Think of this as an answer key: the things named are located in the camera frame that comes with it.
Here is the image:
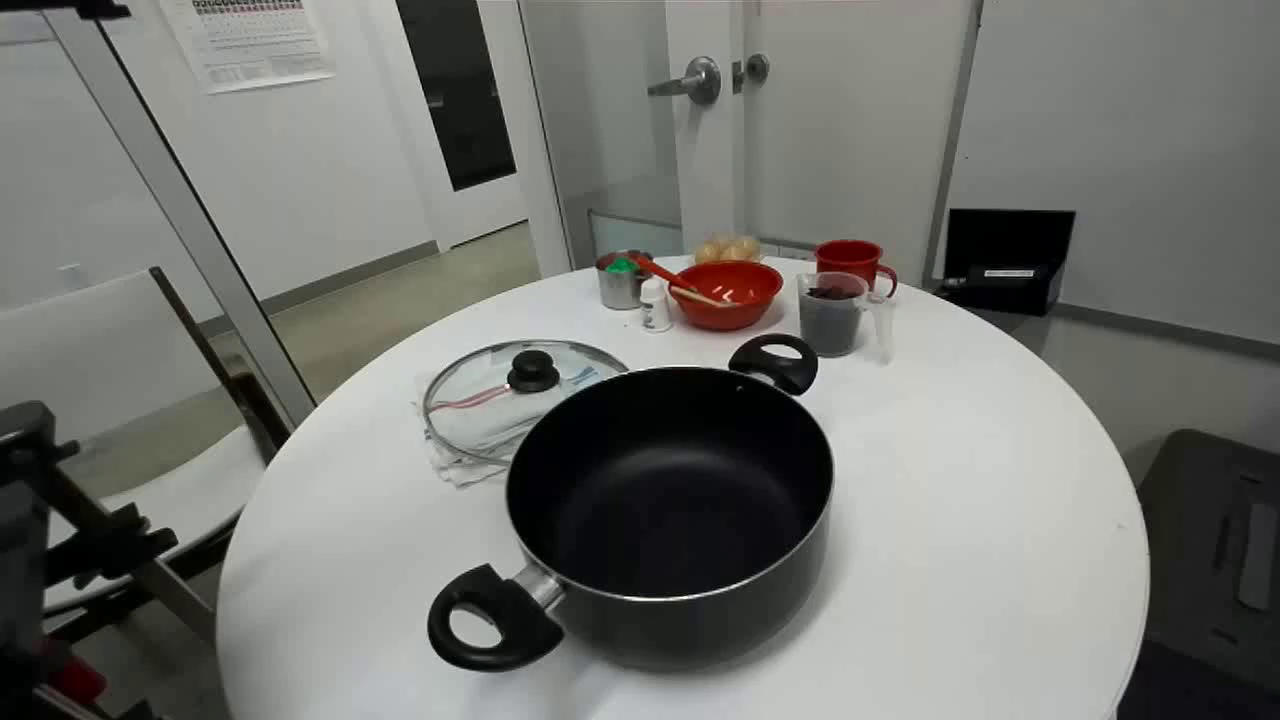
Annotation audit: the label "glass lid with black knob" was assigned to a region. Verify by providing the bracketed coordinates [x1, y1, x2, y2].
[421, 338, 631, 467]

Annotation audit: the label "small white shaker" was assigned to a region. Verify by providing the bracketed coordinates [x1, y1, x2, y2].
[637, 276, 675, 338]

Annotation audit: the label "wooden spoon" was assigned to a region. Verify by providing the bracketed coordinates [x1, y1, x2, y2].
[640, 261, 739, 312]

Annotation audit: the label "red bowl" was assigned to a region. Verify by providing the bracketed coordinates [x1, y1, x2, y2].
[662, 255, 789, 338]

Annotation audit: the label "pale yellow bread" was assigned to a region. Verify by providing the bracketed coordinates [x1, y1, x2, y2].
[693, 232, 766, 270]

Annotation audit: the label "clear measuring cup dark contents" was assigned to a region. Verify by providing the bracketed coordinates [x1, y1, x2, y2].
[798, 270, 873, 362]

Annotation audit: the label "white printed cloth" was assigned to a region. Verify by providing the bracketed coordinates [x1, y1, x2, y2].
[414, 378, 535, 492]

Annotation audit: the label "red mug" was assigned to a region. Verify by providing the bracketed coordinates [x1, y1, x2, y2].
[811, 236, 899, 303]

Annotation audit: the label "clear plastic glass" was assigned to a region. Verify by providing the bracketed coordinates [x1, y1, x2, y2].
[865, 283, 904, 368]

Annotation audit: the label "white door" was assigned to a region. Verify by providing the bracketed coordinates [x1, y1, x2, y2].
[656, 0, 988, 291]

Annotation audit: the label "silver door lock knob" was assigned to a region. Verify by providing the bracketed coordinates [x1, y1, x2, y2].
[727, 53, 774, 96]

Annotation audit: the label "black open box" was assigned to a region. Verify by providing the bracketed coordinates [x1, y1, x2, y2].
[935, 205, 1079, 321]

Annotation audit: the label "grey diagonal metal pole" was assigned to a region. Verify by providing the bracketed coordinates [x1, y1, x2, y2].
[37, 0, 322, 433]

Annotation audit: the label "black case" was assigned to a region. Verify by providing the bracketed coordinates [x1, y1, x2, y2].
[1117, 424, 1280, 720]

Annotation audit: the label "black metal stand equipment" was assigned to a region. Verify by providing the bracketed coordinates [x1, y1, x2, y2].
[0, 397, 186, 720]

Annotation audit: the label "black pot with handles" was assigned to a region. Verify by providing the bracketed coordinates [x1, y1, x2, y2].
[424, 333, 840, 675]

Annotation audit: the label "silver door lever handle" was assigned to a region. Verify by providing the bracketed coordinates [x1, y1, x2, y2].
[644, 58, 724, 112]

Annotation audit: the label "white wall poster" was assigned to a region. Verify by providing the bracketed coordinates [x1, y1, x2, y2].
[157, 0, 337, 96]

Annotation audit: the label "white chair with dark frame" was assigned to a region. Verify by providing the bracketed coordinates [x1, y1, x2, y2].
[0, 264, 298, 643]

